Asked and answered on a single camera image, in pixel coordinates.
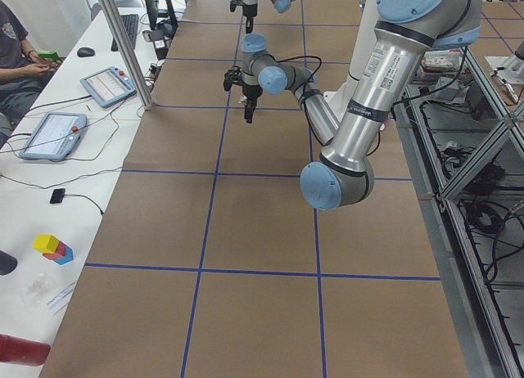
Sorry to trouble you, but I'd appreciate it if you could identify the lower teach pendant tablet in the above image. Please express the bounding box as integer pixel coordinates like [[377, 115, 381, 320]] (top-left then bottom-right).
[[18, 111, 88, 161]]

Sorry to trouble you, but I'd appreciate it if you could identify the red cylinder bottle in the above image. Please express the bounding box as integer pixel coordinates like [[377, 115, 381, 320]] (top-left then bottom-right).
[[0, 334, 51, 367]]

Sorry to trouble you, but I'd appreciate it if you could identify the green handheld object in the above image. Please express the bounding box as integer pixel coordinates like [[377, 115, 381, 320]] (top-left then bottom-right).
[[38, 52, 62, 63]]

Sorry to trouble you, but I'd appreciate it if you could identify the black keyboard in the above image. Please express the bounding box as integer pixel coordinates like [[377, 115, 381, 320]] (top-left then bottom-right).
[[120, 14, 140, 49]]

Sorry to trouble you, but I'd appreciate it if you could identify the aluminium frame post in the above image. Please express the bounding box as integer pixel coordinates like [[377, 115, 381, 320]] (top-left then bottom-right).
[[98, 0, 152, 110]]

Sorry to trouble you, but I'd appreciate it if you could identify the upper teach pendant tablet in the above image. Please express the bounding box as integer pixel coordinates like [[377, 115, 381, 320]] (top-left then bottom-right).
[[79, 66, 137, 108]]

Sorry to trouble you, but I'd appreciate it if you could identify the black computer mouse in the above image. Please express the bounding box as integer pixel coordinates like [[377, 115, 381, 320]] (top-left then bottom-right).
[[77, 47, 96, 58]]

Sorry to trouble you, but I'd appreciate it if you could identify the seated person grey shirt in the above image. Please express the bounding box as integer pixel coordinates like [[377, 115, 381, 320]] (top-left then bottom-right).
[[1, 3, 60, 144]]

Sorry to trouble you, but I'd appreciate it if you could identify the yellow wooden block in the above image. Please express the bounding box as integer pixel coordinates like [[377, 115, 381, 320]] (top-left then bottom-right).
[[33, 234, 59, 254]]

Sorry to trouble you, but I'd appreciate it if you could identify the teach pendant tablet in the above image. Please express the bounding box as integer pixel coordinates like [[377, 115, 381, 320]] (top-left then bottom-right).
[[79, 66, 137, 108], [18, 111, 88, 161]]

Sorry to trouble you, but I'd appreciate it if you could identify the red wooden block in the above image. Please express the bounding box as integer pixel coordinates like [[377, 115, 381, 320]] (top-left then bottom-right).
[[43, 241, 65, 260]]

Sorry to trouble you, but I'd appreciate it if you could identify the blue wooden block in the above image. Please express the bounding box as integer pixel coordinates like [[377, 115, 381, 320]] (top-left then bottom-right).
[[53, 245, 74, 265]]

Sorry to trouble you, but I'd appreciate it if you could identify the clear plastic bag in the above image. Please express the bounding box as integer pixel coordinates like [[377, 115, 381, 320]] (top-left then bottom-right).
[[20, 272, 56, 311]]

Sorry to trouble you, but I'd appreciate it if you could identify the small black box device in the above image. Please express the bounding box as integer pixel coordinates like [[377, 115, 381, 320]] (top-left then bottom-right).
[[49, 188, 66, 205]]

